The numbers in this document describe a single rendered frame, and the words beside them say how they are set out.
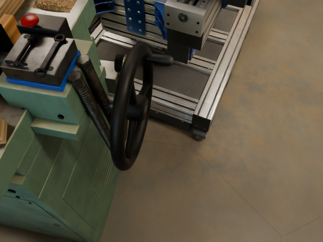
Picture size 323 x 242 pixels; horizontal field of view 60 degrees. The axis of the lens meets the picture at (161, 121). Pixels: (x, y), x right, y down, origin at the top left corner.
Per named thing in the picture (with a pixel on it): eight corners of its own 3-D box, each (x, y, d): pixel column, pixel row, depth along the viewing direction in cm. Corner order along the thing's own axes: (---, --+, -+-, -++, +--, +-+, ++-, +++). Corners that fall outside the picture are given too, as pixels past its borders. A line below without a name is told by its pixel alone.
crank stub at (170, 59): (172, 67, 64) (171, 66, 61) (147, 64, 64) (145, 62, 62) (174, 56, 63) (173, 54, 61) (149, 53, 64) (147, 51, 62)
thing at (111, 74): (119, 94, 100) (116, 79, 93) (86, 89, 101) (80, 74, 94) (125, 77, 104) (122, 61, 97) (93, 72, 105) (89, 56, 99)
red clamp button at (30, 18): (35, 30, 48) (32, 24, 47) (18, 27, 48) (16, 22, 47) (42, 18, 49) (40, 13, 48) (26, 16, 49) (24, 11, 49)
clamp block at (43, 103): (79, 127, 54) (65, 99, 47) (14, 115, 56) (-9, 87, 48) (102, 70, 62) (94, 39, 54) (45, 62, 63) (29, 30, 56)
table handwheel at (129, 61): (146, 158, 79) (119, 190, 51) (79, 145, 81) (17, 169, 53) (163, 55, 77) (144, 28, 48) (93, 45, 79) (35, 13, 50)
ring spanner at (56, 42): (43, 79, 44) (42, 77, 43) (31, 77, 44) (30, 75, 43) (67, 36, 49) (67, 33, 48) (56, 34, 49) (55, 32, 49)
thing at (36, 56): (63, 92, 47) (52, 69, 43) (3, 82, 49) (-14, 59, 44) (88, 39, 54) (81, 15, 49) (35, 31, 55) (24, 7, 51)
